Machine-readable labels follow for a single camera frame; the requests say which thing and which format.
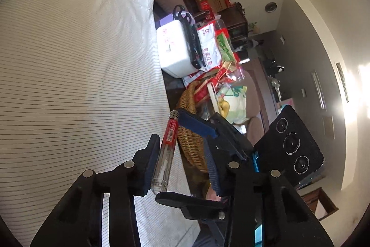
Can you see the white air vent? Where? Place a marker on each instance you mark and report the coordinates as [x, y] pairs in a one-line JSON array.
[[342, 82]]

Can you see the green floral plastic bag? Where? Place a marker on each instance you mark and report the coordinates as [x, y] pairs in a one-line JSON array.
[[237, 99]]

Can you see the white plastic box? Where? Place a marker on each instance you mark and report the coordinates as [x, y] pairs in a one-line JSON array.
[[173, 47]]

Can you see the dark wooden cabinet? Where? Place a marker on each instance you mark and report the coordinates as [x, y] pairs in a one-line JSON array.
[[234, 21]]

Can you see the yellow bananas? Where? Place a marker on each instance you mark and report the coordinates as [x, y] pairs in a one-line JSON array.
[[224, 106]]

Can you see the clear lighter red label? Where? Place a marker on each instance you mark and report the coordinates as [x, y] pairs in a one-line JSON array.
[[170, 131]]

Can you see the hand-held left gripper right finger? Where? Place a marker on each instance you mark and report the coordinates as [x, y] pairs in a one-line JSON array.
[[214, 177]]

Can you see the green red snack bag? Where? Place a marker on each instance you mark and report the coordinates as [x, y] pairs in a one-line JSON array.
[[227, 46]]

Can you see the red snack bags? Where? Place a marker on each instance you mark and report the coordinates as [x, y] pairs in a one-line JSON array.
[[228, 73]]

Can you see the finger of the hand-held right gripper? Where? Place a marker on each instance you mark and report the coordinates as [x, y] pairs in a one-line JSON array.
[[196, 206], [195, 125]]

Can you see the black remote control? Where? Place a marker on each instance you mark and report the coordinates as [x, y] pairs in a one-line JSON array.
[[194, 41]]

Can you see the round ceiling light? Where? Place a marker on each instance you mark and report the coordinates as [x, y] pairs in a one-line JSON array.
[[271, 6]]

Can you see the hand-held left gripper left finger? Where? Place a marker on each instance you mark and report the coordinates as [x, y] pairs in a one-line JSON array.
[[149, 169]]

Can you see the white red snack bag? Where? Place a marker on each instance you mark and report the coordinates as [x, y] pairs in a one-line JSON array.
[[208, 44]]

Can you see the grey striped cloth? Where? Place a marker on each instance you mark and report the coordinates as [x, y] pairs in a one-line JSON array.
[[81, 76]]

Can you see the wicker basket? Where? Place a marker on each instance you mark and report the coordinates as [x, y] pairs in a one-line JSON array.
[[190, 137]]

